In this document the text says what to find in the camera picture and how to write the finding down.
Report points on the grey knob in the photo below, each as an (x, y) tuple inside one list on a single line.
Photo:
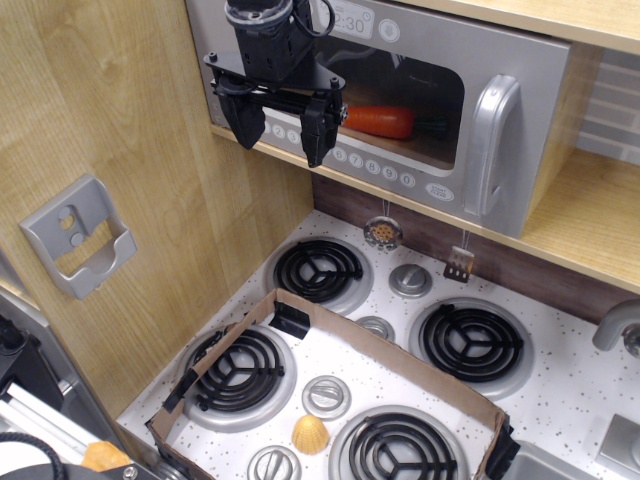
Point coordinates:
[(378, 326), (410, 281), (326, 397)]

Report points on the grey toy faucet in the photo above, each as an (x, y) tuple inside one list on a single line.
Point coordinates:
[(621, 321)]

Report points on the black equipment left edge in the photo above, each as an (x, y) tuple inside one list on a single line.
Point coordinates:
[(23, 364)]

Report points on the front right black burner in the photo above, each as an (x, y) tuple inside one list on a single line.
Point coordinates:
[(398, 446)]

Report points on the brown cardboard barrier strip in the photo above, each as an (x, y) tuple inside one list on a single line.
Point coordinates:
[(382, 378)]

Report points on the grey wall phone holder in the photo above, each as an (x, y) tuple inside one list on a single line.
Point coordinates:
[(68, 220)]

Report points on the grey knob front edge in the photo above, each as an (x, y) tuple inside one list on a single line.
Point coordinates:
[(274, 462)]

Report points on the orange toy carrot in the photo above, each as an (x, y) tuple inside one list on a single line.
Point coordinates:
[(393, 122)]

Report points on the grey toy sink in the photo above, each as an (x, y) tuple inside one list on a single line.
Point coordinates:
[(614, 456)]

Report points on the grey toy microwave door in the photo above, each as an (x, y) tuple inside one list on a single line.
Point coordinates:
[(498, 87)]

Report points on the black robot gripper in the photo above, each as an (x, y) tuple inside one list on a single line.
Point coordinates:
[(275, 67)]

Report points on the printed hanging strainer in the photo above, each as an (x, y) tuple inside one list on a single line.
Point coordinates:
[(382, 231)]

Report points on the grey knob middle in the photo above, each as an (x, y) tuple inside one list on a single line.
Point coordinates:
[(378, 326)]

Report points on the grey knob back centre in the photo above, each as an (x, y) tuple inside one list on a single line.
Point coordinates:
[(410, 281)]

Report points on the black burner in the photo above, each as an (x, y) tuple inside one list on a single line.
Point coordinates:
[(470, 343), (248, 373), (318, 270), (398, 446)]

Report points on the front left black burner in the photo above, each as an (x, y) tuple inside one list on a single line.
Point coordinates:
[(248, 373)]

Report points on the back right black burner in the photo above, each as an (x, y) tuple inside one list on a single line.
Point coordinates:
[(470, 343)]

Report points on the back left black burner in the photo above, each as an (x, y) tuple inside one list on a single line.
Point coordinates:
[(318, 270)]

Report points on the printed hanging spatula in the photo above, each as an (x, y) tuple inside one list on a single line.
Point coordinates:
[(460, 261)]

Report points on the grey knob front centre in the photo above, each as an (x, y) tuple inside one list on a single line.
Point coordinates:
[(326, 397)]

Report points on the orange object bottom left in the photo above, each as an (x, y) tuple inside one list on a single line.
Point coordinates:
[(102, 456)]

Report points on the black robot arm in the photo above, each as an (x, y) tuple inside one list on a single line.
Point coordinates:
[(275, 68)]

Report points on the wooden shelf unit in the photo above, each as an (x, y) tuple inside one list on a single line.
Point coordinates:
[(587, 216)]

